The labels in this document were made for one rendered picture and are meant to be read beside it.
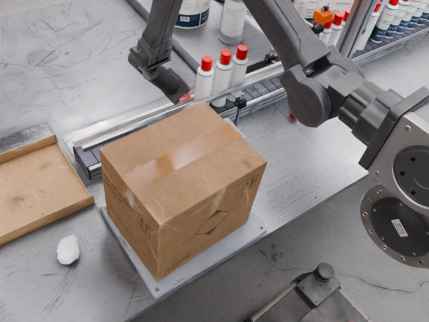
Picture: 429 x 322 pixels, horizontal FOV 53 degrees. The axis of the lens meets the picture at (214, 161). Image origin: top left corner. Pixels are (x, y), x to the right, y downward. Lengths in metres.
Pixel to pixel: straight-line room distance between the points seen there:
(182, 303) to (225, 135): 1.12
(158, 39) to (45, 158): 0.53
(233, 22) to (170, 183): 0.90
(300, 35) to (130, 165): 0.46
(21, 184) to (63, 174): 0.11
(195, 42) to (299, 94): 1.07
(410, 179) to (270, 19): 0.32
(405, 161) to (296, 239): 1.65
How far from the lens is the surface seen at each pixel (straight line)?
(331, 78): 0.68
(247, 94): 1.51
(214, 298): 2.02
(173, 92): 1.24
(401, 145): 0.62
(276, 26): 0.71
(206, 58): 1.30
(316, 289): 1.83
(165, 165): 0.95
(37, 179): 1.32
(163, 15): 0.99
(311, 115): 0.68
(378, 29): 1.95
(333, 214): 2.40
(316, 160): 1.44
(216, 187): 0.92
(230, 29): 1.69
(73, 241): 1.16
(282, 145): 1.44
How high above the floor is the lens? 1.86
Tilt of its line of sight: 50 degrees down
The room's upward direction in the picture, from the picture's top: 11 degrees clockwise
